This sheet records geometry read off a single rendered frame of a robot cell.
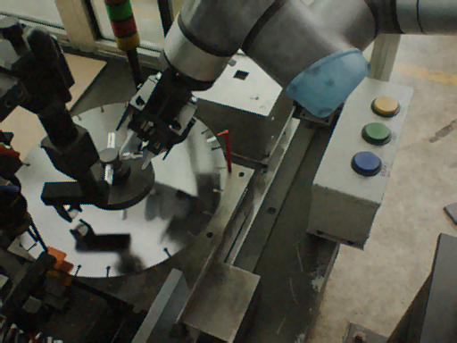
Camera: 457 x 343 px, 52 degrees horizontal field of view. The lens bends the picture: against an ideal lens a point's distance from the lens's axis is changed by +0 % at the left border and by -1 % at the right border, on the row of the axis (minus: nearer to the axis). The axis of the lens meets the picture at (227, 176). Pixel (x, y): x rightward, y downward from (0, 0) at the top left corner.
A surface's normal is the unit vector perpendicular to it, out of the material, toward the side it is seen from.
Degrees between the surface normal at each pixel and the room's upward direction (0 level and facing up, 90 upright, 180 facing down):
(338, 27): 36
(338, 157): 0
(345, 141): 0
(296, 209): 0
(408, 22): 109
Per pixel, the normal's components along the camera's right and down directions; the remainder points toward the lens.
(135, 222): -0.07, -0.61
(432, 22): -0.47, 0.86
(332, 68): -0.03, 0.04
